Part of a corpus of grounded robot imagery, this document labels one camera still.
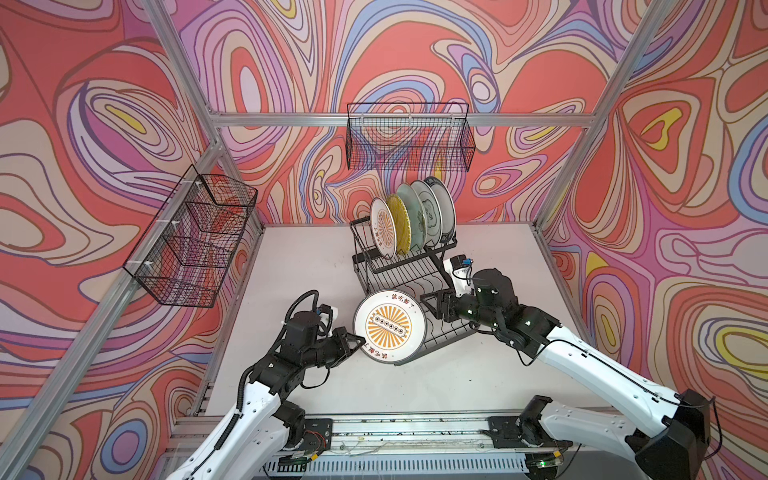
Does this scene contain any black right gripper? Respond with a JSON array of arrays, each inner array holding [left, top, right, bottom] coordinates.
[[419, 285, 501, 329]]

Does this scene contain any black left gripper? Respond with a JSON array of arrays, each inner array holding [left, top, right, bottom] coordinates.
[[298, 327, 366, 371]]

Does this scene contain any black metal dish rack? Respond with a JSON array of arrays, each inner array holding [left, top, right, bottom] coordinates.
[[349, 216, 477, 363]]

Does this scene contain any large orange sunburst plate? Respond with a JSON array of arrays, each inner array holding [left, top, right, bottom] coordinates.
[[353, 290, 427, 365]]

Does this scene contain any pale green flower plate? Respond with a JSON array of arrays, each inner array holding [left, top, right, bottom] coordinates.
[[396, 184, 426, 251]]

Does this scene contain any yellow green woven bamboo tray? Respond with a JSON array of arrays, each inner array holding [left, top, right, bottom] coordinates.
[[386, 194, 412, 255]]

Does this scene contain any white plate with clover emblem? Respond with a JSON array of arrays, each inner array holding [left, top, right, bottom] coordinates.
[[411, 180, 442, 247]]

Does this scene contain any green rimmed white plate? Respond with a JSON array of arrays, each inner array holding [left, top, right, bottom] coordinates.
[[425, 176, 456, 243]]

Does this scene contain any small orange sunburst plate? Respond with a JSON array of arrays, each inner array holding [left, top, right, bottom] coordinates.
[[370, 198, 397, 258]]

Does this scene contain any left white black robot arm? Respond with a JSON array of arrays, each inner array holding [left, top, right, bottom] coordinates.
[[168, 311, 365, 479]]

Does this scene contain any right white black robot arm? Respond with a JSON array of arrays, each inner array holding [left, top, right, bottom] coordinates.
[[421, 269, 714, 479]]

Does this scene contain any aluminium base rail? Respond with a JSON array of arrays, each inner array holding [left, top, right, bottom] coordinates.
[[167, 410, 661, 478]]

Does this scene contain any black wire basket back wall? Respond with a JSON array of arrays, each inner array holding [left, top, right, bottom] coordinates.
[[345, 100, 476, 173]]

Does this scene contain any black wire basket wall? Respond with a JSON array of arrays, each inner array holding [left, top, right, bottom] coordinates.
[[345, 100, 476, 173], [123, 166, 258, 308]]

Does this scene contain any black wire basket left wall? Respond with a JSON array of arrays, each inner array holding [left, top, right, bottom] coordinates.
[[123, 166, 258, 308]]

